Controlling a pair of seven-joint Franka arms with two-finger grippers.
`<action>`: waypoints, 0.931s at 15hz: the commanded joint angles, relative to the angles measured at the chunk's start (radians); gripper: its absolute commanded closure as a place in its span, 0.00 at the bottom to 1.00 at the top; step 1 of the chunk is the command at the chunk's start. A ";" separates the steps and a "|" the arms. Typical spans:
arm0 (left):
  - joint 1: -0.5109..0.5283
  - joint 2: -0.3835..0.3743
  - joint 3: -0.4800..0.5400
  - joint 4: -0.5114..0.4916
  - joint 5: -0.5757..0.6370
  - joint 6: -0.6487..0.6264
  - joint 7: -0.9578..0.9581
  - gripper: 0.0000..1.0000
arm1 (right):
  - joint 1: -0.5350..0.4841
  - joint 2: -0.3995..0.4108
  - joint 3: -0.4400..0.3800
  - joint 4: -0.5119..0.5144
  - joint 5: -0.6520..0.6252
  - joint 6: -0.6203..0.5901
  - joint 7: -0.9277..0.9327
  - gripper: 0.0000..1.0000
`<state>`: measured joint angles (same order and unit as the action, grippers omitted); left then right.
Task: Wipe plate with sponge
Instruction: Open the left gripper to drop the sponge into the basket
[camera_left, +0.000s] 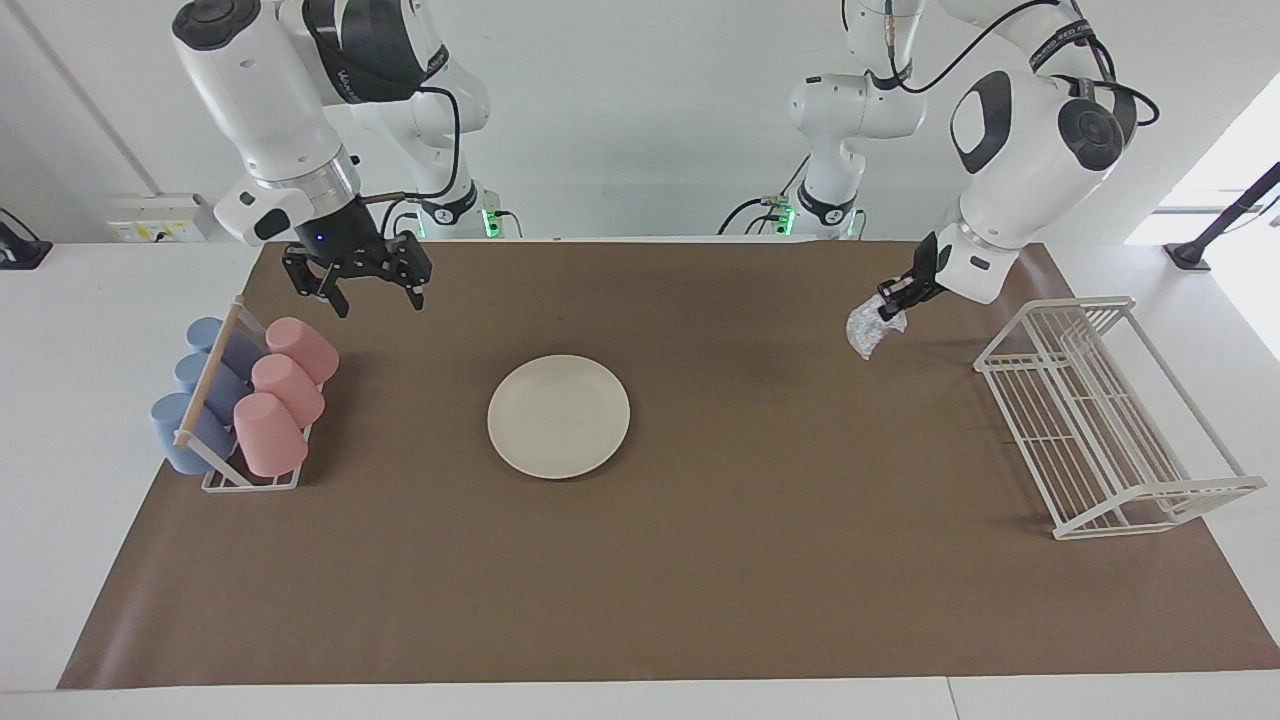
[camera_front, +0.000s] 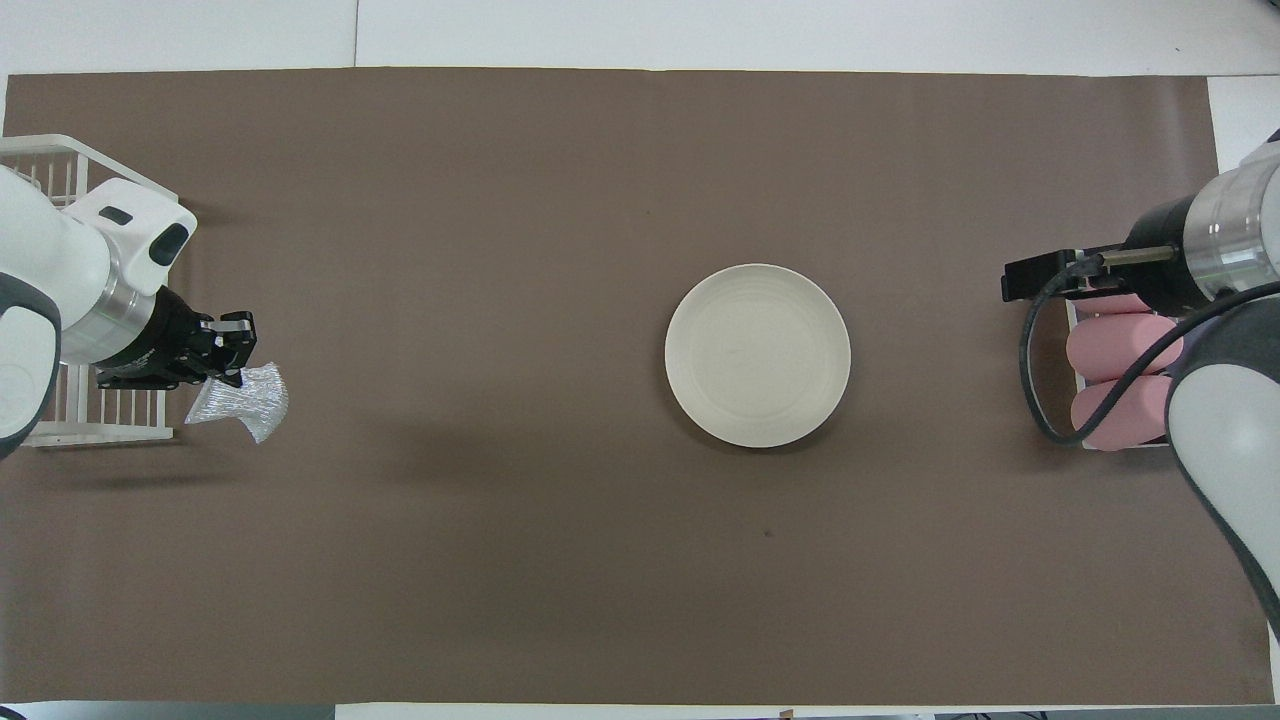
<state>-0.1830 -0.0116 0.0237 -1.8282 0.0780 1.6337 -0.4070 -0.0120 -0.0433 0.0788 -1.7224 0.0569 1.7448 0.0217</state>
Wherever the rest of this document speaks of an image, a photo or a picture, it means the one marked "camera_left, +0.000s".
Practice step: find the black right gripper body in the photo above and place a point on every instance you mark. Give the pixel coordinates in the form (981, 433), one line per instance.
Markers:
(345, 240)

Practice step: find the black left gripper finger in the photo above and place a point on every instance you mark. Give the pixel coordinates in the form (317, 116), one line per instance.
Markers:
(910, 305)
(893, 298)

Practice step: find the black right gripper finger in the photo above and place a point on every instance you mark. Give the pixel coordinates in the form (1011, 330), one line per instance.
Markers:
(300, 275)
(412, 262)

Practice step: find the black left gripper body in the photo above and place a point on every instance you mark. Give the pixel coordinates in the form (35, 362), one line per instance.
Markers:
(925, 270)

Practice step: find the crinkled clear plastic bag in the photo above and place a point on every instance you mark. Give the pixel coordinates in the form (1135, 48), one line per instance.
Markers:
(865, 335)

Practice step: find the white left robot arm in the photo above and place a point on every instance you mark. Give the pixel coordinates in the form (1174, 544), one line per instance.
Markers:
(1010, 150)

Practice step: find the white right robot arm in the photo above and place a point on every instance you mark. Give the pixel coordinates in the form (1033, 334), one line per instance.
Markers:
(250, 90)

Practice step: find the cream round plate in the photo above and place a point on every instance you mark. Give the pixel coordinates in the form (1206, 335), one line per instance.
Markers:
(558, 417)

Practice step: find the pink plastic cup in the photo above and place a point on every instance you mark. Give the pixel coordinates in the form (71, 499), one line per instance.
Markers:
(305, 348)
(270, 440)
(290, 390)

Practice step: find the blue plastic cup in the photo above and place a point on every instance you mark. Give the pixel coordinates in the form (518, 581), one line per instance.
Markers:
(205, 332)
(205, 385)
(180, 435)

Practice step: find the black angled stand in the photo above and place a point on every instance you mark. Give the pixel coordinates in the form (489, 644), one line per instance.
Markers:
(1190, 255)

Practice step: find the black table clamp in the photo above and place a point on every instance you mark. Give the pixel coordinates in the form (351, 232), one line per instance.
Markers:
(20, 255)

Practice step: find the brown table mat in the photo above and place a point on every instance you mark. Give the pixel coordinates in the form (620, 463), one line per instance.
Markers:
(700, 600)

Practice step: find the white wall socket box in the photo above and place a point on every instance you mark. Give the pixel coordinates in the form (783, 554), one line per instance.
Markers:
(160, 220)

